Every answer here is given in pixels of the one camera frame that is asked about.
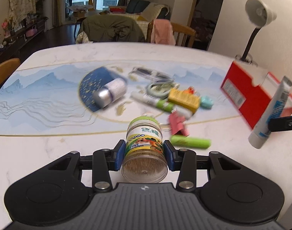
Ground dark tv cabinet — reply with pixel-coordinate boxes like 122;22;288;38
0;17;46;64

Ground yellow small box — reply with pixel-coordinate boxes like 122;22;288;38
168;88;200;114

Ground white blue toothpaste tube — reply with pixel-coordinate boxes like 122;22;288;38
248;76;292;149

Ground red cardboard box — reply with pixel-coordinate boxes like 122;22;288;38
221;60;280;129

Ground white desk lamp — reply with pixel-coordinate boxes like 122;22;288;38
235;0;277;66

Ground toothpick jar green lid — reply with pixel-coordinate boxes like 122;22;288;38
122;116;168;183

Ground orange toy keychain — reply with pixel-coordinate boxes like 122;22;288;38
184;87;196;94

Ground wooden chair left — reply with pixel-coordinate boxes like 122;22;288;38
0;58;21;85

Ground teal round eraser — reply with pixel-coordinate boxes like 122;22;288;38
200;96;213;110

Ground white silver bottle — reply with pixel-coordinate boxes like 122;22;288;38
92;78;127;108

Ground folded sunglasses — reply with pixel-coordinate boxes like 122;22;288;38
130;67;174;82

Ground olive green jacket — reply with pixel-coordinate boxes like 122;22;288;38
75;15;146;44

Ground blue mountain table mat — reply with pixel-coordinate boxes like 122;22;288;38
0;60;239;136

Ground sofa with blankets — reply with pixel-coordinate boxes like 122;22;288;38
109;0;171;39

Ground wooden chair with pink cloth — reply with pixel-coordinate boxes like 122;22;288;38
146;21;196;48

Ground green white glue pen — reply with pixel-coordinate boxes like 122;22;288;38
130;91;193;119

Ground pink binder clip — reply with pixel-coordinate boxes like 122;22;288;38
168;111;189;136

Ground pink cloth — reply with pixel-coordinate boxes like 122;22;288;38
150;19;176;46

